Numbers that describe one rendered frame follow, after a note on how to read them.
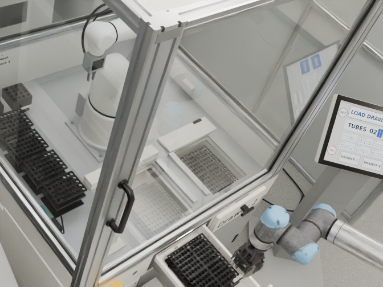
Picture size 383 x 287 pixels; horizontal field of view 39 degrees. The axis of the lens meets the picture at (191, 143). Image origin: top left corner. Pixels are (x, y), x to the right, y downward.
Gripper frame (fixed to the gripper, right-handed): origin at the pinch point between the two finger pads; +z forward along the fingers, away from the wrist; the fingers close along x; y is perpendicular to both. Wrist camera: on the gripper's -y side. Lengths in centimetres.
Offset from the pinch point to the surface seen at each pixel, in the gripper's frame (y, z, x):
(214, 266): 2.8, 7.6, -8.4
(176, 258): 10.9, 10.3, -19.2
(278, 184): -137, 97, -48
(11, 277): 86, -71, -8
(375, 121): -94, -17, -13
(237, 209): -22.6, 6.8, -21.3
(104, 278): 42.6, -1.6, -23.4
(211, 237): -5.5, 8.7, -18.0
